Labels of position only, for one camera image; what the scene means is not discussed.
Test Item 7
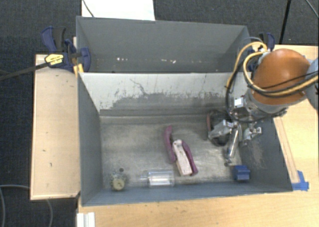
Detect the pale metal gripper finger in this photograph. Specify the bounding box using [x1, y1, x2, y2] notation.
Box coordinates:
[208, 120, 234, 142]
[224, 128, 240, 166]

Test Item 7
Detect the blue block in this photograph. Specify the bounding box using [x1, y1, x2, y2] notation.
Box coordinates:
[232, 165, 251, 182]

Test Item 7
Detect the pale pink flat block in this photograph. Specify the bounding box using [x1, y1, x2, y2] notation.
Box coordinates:
[172, 139, 193, 177]

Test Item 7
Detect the purple curved flat thing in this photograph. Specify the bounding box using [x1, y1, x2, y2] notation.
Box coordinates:
[162, 124, 199, 177]

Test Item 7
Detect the grey metal bin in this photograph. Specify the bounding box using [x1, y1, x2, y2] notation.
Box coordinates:
[75, 15, 294, 207]

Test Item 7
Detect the clear plastic bottle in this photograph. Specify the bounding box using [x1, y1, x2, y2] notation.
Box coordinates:
[140, 169, 175, 188]

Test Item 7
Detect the small yellowish round thing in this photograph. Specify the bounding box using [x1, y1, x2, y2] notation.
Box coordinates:
[110, 170, 128, 192]

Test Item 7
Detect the pale wood board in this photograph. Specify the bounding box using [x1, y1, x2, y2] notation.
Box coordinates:
[30, 53, 81, 201]

